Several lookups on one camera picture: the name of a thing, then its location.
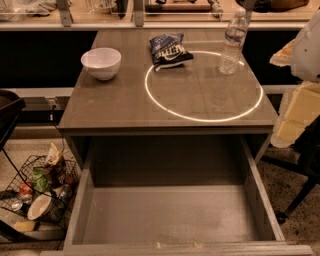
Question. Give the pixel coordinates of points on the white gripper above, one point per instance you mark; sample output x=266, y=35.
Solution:
x=307, y=53

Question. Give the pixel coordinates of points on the clear plastic water bottle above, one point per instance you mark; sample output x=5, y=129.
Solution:
x=234, y=38

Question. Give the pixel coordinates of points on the grey cabinet with top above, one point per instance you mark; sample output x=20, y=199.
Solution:
x=194, y=98

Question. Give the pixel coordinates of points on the open grey top drawer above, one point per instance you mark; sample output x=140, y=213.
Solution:
x=187, y=195

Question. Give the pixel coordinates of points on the black chair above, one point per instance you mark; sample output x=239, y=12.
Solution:
x=308, y=164

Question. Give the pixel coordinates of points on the blue chip bag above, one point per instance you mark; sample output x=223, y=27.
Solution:
x=168, y=51

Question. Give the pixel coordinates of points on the white ceramic bowl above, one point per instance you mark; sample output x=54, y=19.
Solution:
x=102, y=63

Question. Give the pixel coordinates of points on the brown snack bag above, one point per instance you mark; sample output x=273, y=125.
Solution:
x=55, y=165

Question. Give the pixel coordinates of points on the green snack bag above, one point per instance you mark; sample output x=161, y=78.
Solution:
x=39, y=180

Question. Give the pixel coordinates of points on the white bowl in basket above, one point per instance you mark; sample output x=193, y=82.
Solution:
x=40, y=206

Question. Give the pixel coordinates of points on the red soda can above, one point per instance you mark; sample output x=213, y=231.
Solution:
x=25, y=193

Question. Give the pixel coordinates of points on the yellow sponge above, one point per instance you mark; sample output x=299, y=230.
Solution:
x=24, y=226

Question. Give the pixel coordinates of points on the black wire basket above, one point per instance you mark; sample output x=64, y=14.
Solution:
x=61, y=196

